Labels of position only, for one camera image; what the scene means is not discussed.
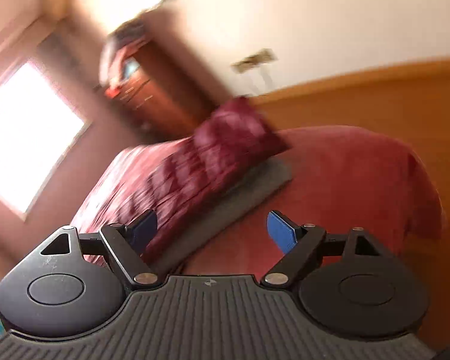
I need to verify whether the maroon patterned pillow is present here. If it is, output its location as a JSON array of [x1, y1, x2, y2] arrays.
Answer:
[[135, 95, 291, 259]]

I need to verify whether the grey quilted garment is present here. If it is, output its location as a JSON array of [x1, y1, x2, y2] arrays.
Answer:
[[150, 155, 295, 274]]

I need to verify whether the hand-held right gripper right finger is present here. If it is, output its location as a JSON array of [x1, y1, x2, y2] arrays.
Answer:
[[260, 211, 392, 290]]

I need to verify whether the wooden headboard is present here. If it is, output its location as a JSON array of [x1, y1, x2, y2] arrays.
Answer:
[[247, 57, 450, 349]]

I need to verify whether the red box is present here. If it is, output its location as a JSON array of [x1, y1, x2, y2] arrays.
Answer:
[[104, 79, 136, 99]]

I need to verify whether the bed with red sheet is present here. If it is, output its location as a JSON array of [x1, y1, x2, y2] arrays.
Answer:
[[69, 125, 445, 278]]

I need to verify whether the window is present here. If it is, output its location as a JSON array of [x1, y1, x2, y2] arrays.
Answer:
[[0, 60, 89, 219]]

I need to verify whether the grey folded blanket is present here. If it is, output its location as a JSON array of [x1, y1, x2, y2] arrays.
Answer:
[[99, 19, 151, 55]]

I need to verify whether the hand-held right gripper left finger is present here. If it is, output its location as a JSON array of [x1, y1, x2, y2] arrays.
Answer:
[[40, 209, 169, 290]]

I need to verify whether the brown wooden cabinet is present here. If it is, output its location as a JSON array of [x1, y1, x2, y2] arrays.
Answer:
[[94, 41, 207, 136]]

